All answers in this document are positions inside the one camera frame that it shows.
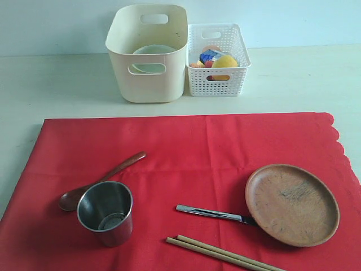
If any red toy sausage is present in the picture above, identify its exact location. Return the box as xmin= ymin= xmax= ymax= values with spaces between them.
xmin=205 ymin=60 xmax=214 ymax=81

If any blue white milk carton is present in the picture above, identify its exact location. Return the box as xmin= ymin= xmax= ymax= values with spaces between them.
xmin=199 ymin=49 xmax=227 ymax=64

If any yellow lemon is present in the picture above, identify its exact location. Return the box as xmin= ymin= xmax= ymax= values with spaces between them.
xmin=212 ymin=55 xmax=239 ymax=81

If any light green bowl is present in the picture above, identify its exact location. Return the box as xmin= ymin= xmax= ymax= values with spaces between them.
xmin=129 ymin=44 xmax=175 ymax=74

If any brown egg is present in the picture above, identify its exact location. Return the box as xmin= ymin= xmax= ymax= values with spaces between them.
xmin=202 ymin=45 xmax=220 ymax=52

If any metal table knife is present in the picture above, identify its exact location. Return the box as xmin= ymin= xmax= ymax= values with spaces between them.
xmin=175 ymin=204 xmax=257 ymax=226

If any stainless steel cup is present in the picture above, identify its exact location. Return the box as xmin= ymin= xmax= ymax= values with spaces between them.
xmin=76 ymin=181 xmax=134 ymax=247

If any dark brown spoon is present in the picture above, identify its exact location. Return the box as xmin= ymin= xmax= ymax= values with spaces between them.
xmin=58 ymin=151 xmax=147 ymax=212

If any brown wooden plate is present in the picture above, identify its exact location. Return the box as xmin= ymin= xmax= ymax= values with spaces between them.
xmin=245 ymin=164 xmax=340 ymax=247

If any fried chicken strip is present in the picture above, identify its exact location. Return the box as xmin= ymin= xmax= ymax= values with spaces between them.
xmin=189 ymin=63 xmax=202 ymax=68

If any white perforated basket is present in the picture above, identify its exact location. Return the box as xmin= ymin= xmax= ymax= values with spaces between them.
xmin=187 ymin=23 xmax=251 ymax=97

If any cream plastic bin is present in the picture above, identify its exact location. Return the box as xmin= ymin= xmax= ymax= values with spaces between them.
xmin=105 ymin=4 xmax=188 ymax=103

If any red tablecloth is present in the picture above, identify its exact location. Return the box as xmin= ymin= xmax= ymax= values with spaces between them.
xmin=1 ymin=112 xmax=360 ymax=270

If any lower wooden chopstick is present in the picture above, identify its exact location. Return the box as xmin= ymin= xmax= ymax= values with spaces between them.
xmin=166 ymin=237 xmax=267 ymax=271

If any wooden chopstick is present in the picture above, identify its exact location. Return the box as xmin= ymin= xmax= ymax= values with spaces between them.
xmin=177 ymin=235 xmax=282 ymax=270
xmin=166 ymin=237 xmax=267 ymax=271

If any upper wooden chopstick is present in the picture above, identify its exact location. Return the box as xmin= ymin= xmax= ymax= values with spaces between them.
xmin=177 ymin=235 xmax=282 ymax=270

